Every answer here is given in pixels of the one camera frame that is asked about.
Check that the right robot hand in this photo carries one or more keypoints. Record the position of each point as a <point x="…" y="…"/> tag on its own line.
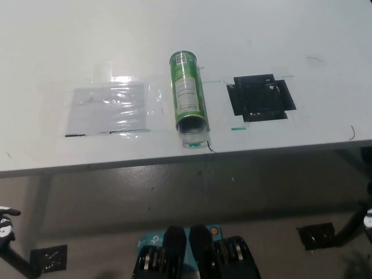
<point x="369" y="221"/>

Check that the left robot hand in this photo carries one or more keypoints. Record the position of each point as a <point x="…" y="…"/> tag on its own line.
<point x="5" y="229"/>

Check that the robot body black teal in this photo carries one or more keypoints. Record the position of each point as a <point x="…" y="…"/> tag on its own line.
<point x="174" y="250"/>

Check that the green cylindrical chips can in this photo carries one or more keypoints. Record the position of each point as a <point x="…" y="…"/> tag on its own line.
<point x="186" y="93"/>

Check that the black table leg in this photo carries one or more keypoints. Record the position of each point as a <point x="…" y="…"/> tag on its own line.
<point x="353" y="223"/>
<point x="20" y="263"/>

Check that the clear taped plastic sheet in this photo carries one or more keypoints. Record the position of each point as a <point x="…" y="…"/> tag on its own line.
<point x="107" y="110"/>

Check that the teal tape strip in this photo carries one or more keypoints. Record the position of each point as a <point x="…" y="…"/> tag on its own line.
<point x="238" y="128"/>

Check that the black tape square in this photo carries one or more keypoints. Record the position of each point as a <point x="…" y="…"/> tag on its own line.
<point x="261" y="98"/>

